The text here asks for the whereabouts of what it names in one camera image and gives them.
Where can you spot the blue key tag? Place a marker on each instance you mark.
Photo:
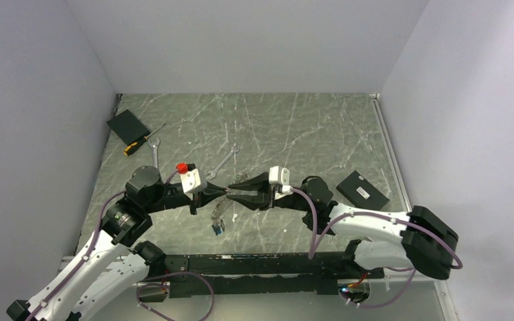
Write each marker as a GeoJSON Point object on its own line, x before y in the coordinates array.
{"type": "Point", "coordinates": [217, 229]}

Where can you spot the black box left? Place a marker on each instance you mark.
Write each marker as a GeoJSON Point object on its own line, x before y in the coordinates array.
{"type": "Point", "coordinates": [128, 127]}

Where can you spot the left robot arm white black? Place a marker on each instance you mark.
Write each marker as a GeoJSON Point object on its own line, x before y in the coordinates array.
{"type": "Point", "coordinates": [112, 259]}

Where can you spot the long silver wrench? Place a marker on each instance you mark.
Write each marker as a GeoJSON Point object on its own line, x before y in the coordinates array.
{"type": "Point", "coordinates": [154, 146]}

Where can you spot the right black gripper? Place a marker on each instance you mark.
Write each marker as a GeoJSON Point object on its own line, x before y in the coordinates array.
{"type": "Point", "coordinates": [260, 182]}

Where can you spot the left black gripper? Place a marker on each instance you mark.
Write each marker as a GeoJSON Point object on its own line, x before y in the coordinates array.
{"type": "Point", "coordinates": [211, 192]}

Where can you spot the black plate right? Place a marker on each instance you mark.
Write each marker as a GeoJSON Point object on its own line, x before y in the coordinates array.
{"type": "Point", "coordinates": [361, 193]}

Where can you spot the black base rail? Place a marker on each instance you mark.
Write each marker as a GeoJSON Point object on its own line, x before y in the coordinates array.
{"type": "Point", "coordinates": [265, 273]}

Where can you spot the short silver wrench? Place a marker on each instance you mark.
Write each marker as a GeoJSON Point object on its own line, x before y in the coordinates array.
{"type": "Point", "coordinates": [214, 172]}

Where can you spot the yellow black screwdriver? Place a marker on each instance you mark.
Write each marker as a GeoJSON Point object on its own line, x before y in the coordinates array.
{"type": "Point", "coordinates": [132, 148]}

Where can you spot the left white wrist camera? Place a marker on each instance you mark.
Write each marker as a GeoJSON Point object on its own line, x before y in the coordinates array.
{"type": "Point", "coordinates": [192, 179]}

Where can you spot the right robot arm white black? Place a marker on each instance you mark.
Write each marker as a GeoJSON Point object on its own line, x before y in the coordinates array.
{"type": "Point", "coordinates": [405, 240]}

